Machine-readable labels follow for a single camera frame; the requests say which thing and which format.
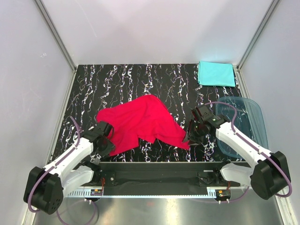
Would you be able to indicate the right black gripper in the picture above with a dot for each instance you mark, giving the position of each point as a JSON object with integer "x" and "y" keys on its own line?
{"x": 193, "y": 139}

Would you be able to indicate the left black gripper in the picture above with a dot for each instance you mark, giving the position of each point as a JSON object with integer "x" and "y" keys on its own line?
{"x": 110, "y": 147}

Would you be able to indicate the red t shirt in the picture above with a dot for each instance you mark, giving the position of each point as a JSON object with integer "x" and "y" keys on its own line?
{"x": 145, "y": 118}

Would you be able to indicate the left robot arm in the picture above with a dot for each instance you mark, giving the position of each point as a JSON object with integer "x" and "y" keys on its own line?
{"x": 46, "y": 187}

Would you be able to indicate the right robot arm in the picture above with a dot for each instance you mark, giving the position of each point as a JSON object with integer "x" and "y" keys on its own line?
{"x": 267, "y": 173}

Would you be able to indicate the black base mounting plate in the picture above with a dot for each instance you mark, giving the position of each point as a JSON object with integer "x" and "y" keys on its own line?
{"x": 161, "y": 178}

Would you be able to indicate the clear blue plastic bin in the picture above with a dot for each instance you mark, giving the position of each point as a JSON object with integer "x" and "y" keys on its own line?
{"x": 249, "y": 119}

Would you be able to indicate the folded cyan t shirt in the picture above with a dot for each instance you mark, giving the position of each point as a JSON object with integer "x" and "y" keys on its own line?
{"x": 216, "y": 74}

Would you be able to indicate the right aluminium frame post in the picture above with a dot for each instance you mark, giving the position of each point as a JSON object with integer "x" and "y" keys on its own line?
{"x": 261, "y": 27}

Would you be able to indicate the aluminium frame post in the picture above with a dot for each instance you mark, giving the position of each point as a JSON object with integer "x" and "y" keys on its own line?
{"x": 47, "y": 18}
{"x": 261, "y": 27}

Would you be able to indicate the left aluminium frame post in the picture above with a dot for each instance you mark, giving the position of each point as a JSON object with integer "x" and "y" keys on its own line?
{"x": 47, "y": 18}

